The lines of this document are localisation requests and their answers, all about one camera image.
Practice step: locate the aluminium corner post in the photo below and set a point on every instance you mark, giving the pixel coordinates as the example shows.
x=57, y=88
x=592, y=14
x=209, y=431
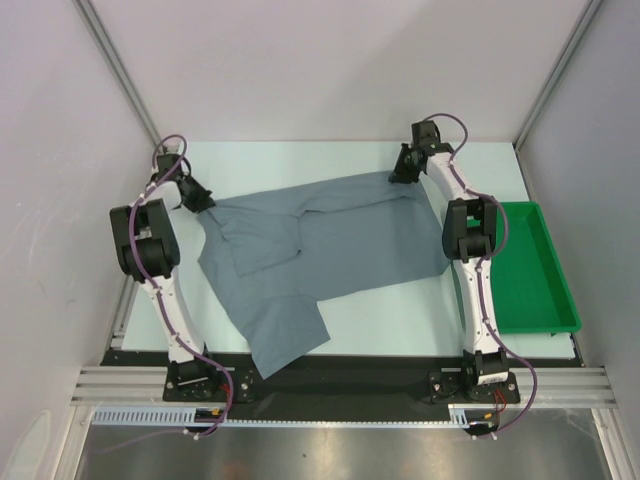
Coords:
x=114, y=62
x=578, y=33

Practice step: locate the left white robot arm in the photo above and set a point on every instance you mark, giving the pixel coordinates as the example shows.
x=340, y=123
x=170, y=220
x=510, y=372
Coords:
x=148, y=251

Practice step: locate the white slotted cable duct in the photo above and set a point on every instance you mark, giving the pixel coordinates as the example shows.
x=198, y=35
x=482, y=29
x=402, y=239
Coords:
x=203, y=417

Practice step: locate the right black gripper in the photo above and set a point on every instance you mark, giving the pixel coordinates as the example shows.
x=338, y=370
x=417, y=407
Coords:
x=403, y=167

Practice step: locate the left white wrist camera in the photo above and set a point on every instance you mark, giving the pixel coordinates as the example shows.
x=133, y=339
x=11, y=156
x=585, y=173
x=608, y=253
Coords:
x=164, y=158

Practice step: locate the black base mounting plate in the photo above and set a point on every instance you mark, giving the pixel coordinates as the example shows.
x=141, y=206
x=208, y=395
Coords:
x=433, y=379

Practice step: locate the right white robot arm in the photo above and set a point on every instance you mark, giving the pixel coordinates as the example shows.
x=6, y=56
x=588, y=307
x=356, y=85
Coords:
x=468, y=240

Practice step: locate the right aluminium corner post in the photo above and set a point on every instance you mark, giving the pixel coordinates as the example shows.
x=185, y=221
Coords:
x=578, y=33

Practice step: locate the left aluminium corner post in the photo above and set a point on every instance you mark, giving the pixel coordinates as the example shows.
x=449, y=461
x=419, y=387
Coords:
x=114, y=62

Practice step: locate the green plastic tray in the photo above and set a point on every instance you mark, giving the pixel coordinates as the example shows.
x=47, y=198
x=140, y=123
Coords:
x=529, y=289

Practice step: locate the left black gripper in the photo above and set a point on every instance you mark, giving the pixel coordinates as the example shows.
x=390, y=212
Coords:
x=203, y=200

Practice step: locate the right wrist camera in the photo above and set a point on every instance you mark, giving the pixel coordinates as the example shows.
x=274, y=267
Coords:
x=425, y=134

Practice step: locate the grey-blue t shirt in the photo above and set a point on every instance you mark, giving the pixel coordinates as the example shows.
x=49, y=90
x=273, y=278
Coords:
x=273, y=256

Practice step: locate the aluminium frame rail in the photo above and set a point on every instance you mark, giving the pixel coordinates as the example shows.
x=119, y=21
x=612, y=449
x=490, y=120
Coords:
x=570, y=388

